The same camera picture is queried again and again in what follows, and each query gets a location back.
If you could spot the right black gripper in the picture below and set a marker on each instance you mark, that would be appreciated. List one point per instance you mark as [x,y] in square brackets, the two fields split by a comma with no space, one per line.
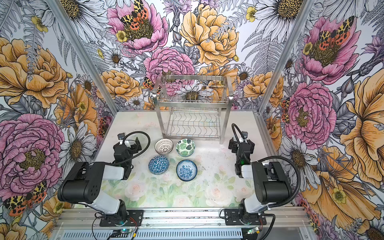
[240,145]

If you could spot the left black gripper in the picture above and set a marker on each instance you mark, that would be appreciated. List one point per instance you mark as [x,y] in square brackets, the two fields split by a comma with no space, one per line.
[129,147]

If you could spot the blue geometric pattern bowl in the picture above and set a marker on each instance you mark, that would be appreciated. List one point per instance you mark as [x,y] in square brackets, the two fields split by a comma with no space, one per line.
[158,165]

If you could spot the white bowl maroon pattern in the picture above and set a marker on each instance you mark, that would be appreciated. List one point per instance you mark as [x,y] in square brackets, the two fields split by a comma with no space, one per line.
[164,146]

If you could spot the green leaf pattern bowl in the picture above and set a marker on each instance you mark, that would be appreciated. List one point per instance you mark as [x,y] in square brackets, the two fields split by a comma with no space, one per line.
[185,147]

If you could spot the blue floral pattern bowl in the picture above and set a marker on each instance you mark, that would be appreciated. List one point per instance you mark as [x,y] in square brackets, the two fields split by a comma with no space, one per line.
[186,170]

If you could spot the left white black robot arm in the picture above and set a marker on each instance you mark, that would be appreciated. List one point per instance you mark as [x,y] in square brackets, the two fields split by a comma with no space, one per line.
[83,183]

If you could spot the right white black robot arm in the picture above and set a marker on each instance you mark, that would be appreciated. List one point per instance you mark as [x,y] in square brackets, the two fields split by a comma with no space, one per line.
[272,188]

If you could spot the steel two-tier dish rack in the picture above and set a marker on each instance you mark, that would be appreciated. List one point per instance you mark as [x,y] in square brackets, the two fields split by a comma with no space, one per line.
[193,106]

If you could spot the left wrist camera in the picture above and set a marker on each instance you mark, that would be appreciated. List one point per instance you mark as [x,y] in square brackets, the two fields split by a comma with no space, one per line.
[121,136]

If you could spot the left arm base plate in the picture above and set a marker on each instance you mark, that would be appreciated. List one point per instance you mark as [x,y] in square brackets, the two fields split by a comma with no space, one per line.
[133,218]

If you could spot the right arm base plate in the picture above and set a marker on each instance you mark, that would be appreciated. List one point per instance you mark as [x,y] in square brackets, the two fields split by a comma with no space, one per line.
[236,217]

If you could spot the white vented cable duct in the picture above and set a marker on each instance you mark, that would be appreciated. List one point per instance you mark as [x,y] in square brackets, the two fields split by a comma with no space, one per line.
[154,234]

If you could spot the aluminium front rail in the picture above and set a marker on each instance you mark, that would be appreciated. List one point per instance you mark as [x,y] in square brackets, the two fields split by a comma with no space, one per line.
[178,218]

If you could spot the right aluminium frame post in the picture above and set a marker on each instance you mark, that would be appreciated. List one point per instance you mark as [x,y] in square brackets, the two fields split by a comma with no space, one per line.
[291,40]

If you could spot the aluminium frame post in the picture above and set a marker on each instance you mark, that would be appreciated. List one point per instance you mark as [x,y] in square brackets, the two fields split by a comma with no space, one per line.
[291,40]
[61,16]

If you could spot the left aluminium frame post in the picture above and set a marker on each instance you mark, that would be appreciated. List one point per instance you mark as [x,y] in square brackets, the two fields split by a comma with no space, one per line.
[61,16]

